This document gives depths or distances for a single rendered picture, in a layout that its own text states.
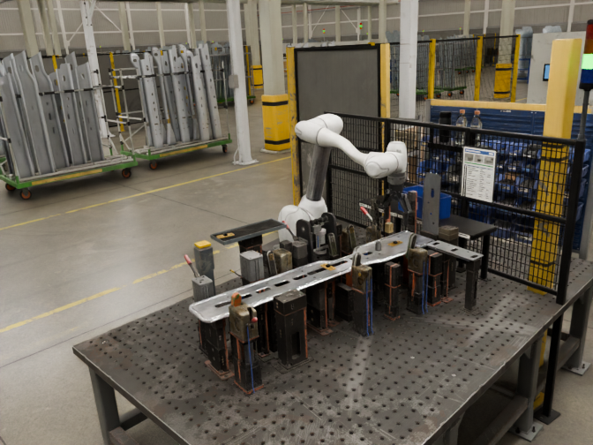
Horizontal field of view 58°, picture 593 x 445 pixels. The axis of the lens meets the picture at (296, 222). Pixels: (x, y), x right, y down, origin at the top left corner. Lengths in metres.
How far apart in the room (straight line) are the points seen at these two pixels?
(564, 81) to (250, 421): 2.08
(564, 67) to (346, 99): 2.73
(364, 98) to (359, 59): 0.35
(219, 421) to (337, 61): 3.84
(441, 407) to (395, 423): 0.20
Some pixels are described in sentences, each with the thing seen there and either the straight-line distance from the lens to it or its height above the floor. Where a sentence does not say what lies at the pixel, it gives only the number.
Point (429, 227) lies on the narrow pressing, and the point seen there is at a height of 1.03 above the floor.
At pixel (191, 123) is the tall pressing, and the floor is 0.61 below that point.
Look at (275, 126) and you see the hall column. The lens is 10.42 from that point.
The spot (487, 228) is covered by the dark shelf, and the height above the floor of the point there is 1.03.
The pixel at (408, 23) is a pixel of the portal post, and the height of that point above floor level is 2.20.
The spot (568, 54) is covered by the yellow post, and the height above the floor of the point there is 1.93.
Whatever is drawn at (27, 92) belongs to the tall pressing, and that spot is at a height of 1.52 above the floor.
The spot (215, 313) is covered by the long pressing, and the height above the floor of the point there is 1.00.
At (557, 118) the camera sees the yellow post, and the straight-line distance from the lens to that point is 2.91.
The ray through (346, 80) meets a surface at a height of 1.68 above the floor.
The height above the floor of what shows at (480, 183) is 1.25.
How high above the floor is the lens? 2.04
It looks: 19 degrees down
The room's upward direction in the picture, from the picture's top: 3 degrees counter-clockwise
